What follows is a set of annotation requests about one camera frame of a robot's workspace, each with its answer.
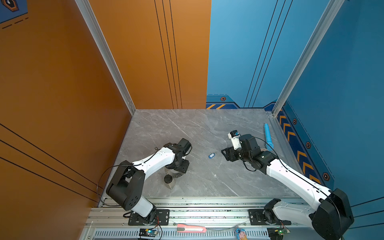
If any perforated metal ring disc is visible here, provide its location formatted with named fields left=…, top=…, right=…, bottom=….
left=164, top=167, right=185, bottom=179

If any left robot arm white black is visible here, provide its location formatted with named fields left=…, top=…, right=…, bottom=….
left=106, top=138, right=193, bottom=224

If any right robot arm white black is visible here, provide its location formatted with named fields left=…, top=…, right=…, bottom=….
left=222, top=130, right=355, bottom=240

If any small jar black lid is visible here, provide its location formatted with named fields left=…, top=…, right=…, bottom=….
left=164, top=175, right=176, bottom=190

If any light blue cylinder tool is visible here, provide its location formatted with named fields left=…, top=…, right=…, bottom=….
left=264, top=123, right=274, bottom=151

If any pink white box cutter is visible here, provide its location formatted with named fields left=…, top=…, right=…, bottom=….
left=177, top=224, right=207, bottom=233

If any left green circuit board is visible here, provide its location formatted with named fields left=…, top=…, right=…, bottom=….
left=139, top=229, right=160, bottom=240

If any green circuit board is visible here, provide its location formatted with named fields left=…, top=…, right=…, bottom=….
left=267, top=228, right=291, bottom=240
left=139, top=229, right=160, bottom=240

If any colourful small packet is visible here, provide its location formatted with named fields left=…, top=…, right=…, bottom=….
left=235, top=228, right=248, bottom=240

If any right green circuit board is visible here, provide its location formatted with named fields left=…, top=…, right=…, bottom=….
left=267, top=228, right=291, bottom=240

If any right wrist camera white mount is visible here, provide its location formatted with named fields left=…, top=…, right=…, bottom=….
left=228, top=130, right=241, bottom=150

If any aluminium front rail frame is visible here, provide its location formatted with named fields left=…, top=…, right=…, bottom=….
left=80, top=197, right=321, bottom=240

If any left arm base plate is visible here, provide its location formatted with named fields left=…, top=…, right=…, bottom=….
left=128, top=209, right=170, bottom=226

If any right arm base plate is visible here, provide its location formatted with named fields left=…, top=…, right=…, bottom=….
left=248, top=209, right=292, bottom=226

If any right aluminium corner post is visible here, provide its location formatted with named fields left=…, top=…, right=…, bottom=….
left=272, top=0, right=345, bottom=118

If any aluminium corner post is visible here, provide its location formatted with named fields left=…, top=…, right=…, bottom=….
left=75, top=0, right=136, bottom=116
left=272, top=0, right=345, bottom=118

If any left aluminium corner post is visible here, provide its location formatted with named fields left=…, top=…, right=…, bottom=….
left=75, top=0, right=136, bottom=116

